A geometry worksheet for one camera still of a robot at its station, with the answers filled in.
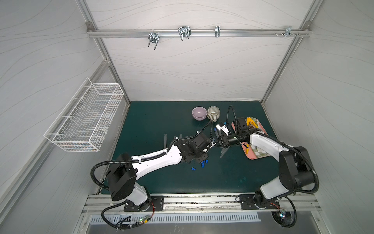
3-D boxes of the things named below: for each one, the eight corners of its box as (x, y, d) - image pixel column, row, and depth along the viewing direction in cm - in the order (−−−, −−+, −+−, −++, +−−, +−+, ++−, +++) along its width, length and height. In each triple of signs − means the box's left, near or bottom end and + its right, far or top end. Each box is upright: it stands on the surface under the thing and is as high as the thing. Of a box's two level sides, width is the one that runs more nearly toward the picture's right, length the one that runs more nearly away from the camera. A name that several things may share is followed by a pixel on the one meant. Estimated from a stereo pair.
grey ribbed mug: (204, 116, 111) (204, 111, 107) (211, 109, 116) (212, 104, 112) (214, 123, 107) (215, 118, 102) (222, 115, 112) (223, 110, 107)
